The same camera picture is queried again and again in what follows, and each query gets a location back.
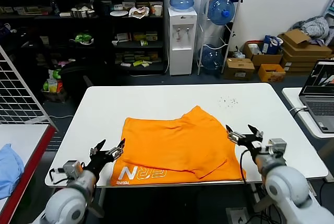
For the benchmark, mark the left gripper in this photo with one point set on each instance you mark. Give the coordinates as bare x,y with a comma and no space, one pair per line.
99,162

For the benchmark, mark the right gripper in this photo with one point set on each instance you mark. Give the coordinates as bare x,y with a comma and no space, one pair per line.
251,144

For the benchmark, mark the orange T-shirt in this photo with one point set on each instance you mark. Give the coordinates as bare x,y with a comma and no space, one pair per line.
172,151

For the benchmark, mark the grey clothes pile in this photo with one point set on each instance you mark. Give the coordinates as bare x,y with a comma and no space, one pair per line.
315,26

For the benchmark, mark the scattered dark crumbs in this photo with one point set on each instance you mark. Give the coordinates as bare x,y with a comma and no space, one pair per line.
227,101

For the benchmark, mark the grey table leg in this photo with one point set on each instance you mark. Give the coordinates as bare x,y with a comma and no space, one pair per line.
96,209
262,204

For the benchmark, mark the white side table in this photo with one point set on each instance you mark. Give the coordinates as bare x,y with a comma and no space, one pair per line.
292,98

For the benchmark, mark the orange cardboard box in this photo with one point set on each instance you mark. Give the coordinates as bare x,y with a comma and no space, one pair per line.
271,76

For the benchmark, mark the closed brown cardboard box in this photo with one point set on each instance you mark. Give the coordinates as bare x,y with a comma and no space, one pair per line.
238,70

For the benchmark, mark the red-edged white table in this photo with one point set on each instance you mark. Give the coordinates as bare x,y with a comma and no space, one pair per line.
31,166

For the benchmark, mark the grey laptop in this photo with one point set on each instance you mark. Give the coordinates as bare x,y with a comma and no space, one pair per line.
318,109

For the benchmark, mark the black office chair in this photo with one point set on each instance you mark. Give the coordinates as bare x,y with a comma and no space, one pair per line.
75,77

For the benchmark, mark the grey arrow-marked plate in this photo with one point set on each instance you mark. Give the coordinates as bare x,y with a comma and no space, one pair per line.
237,217

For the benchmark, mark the grey plastic bag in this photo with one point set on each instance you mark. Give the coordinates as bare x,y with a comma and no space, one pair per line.
238,54

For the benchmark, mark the basket of green packages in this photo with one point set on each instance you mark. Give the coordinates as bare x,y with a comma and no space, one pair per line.
53,85

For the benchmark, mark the blue water jug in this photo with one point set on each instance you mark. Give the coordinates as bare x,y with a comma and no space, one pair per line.
211,59
219,12

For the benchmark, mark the white container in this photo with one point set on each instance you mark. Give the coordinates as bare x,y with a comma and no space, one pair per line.
253,49

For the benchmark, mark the flat cardboard box stack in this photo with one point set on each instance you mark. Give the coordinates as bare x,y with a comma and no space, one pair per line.
297,63

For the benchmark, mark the blue shopping bag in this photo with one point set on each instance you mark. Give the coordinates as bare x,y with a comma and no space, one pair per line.
268,45

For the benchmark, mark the light blue cloth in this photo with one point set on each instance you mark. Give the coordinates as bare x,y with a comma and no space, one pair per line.
10,169

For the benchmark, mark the white water dispenser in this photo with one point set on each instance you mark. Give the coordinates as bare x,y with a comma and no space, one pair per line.
180,59

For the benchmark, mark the large open cardboard box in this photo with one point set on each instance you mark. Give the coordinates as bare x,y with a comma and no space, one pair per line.
302,46

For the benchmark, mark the white plate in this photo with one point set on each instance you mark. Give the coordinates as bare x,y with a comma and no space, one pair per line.
119,13

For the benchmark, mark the black shelving unit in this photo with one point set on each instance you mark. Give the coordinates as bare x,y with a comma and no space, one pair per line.
65,17

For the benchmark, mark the metal bowl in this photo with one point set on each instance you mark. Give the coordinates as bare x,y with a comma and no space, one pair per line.
81,13

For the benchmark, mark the white plastic bag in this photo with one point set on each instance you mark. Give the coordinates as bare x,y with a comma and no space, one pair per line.
138,13

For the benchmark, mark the white paper cup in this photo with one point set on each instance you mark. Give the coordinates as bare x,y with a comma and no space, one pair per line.
157,11

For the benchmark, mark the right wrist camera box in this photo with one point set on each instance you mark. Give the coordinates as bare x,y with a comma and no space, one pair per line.
278,147

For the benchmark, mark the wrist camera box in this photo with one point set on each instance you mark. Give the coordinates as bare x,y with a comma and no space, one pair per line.
72,168
278,147

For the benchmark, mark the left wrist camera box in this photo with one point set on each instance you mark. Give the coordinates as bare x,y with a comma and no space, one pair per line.
72,168

